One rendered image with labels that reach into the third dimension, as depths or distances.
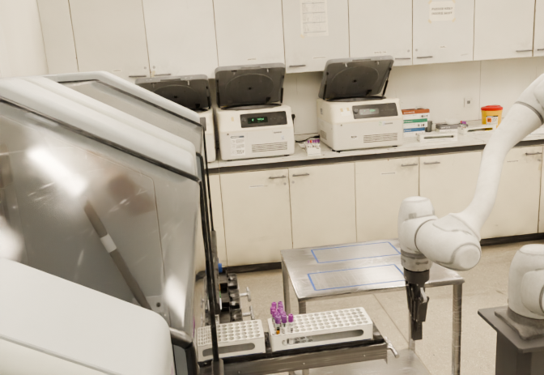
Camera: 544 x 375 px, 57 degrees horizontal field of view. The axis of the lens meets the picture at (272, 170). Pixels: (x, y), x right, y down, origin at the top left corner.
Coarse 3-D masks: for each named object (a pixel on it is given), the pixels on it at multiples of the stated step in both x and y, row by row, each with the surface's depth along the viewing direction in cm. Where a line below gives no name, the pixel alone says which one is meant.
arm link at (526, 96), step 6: (540, 78) 146; (534, 84) 146; (540, 84) 143; (528, 90) 146; (534, 90) 144; (540, 90) 142; (522, 96) 146; (528, 96) 144; (534, 96) 143; (540, 96) 141; (522, 102) 144; (528, 102) 143; (534, 102) 143; (540, 102) 142; (534, 108) 142; (540, 108) 142; (540, 114) 142
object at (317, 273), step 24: (384, 240) 218; (288, 264) 199; (312, 264) 198; (336, 264) 196; (360, 264) 195; (384, 264) 194; (432, 264) 191; (288, 288) 216; (312, 288) 177; (336, 288) 176; (360, 288) 175; (384, 288) 175; (456, 288) 178; (288, 312) 219; (408, 312) 228; (456, 312) 180; (408, 336) 231; (456, 336) 183; (384, 360) 223; (408, 360) 222; (456, 360) 185
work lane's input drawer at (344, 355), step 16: (272, 352) 141; (288, 352) 142; (304, 352) 142; (320, 352) 142; (336, 352) 142; (352, 352) 143; (368, 352) 144; (384, 352) 144; (224, 368) 139; (240, 368) 140; (256, 368) 140; (272, 368) 141; (288, 368) 141; (304, 368) 142
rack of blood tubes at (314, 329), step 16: (304, 320) 149; (320, 320) 148; (336, 320) 147; (352, 320) 147; (368, 320) 146; (272, 336) 141; (288, 336) 141; (304, 336) 146; (320, 336) 149; (336, 336) 149; (352, 336) 148; (368, 336) 144
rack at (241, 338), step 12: (228, 324) 148; (240, 324) 149; (252, 324) 147; (228, 336) 142; (240, 336) 141; (252, 336) 142; (264, 336) 141; (228, 348) 146; (240, 348) 145; (252, 348) 145; (264, 348) 141
